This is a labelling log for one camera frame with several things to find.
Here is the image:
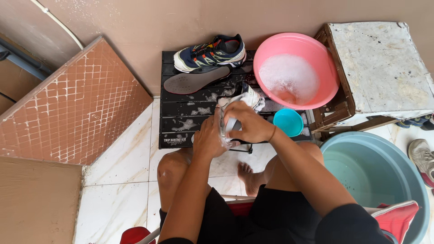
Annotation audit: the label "pink plastic basin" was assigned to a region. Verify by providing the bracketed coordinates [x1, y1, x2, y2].
[253, 33, 340, 110]

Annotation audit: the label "wooden stool with white top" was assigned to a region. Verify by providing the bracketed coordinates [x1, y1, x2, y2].
[309, 22, 434, 141]

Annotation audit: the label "person's right leg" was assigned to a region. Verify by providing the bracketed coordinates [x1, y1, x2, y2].
[237, 142, 324, 198]

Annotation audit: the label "person's right hand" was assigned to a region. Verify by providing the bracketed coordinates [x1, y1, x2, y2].
[222, 101, 276, 144]

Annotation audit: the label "grey shoe insole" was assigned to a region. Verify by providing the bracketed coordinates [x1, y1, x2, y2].
[163, 65, 233, 95]

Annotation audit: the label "person's leg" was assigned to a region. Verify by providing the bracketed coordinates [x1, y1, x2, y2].
[237, 142, 324, 198]
[157, 148, 212, 213]

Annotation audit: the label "person's black shorts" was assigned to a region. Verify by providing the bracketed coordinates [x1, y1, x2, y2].
[159, 185, 323, 244]

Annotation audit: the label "dark metal pipe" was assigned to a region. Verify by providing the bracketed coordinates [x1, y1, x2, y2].
[0, 37, 53, 81]

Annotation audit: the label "person's black sleeve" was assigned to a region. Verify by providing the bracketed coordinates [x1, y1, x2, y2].
[315, 203, 394, 244]

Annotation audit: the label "person's left leg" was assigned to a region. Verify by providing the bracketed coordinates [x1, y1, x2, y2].
[157, 148, 212, 213]

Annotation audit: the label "white soapy sneaker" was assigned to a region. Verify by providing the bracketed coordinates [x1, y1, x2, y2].
[216, 82, 266, 143]

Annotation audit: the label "person's left hand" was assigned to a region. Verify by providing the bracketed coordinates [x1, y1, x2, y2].
[193, 108, 240, 160]

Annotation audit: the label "large grey-green water tub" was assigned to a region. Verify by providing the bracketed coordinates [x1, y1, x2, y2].
[320, 131, 430, 244]

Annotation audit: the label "white wall pipe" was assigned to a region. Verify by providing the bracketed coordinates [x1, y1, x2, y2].
[30, 0, 85, 50]

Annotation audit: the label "grey sneaker with red sole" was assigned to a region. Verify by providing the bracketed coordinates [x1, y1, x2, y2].
[408, 138, 434, 189]

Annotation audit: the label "white soap foam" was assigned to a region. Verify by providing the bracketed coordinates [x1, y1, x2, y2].
[258, 54, 320, 105]

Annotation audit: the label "blue shoes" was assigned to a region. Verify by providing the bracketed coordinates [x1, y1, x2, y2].
[395, 115, 434, 131]

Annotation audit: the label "small teal plastic cup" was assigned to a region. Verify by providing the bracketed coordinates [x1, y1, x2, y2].
[273, 108, 304, 137]

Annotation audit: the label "black slatted folding table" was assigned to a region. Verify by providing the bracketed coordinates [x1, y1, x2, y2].
[159, 50, 314, 155]

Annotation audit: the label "navy and white sneaker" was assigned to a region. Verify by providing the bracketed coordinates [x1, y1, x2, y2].
[173, 33, 247, 74]

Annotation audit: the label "brown tiled ledge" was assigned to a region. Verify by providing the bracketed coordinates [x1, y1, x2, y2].
[0, 36, 154, 166]

